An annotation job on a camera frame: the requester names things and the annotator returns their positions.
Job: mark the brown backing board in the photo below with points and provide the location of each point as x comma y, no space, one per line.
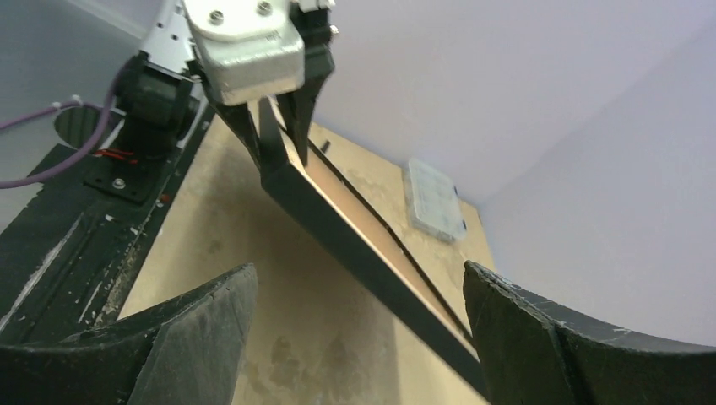
317,197

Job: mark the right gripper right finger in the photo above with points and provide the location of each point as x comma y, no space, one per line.
533,350

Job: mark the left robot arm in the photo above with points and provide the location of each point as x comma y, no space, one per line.
160,88

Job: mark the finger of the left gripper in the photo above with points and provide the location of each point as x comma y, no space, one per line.
297,107
239,120

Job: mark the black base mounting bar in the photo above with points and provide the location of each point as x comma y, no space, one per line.
71,256

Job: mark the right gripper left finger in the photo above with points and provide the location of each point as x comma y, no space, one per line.
186,350

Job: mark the black wooden picture frame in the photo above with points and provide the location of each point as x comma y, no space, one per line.
468,368

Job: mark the clear plastic organizer box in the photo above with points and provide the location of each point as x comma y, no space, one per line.
432,201

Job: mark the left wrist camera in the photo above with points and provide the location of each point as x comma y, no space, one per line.
248,49

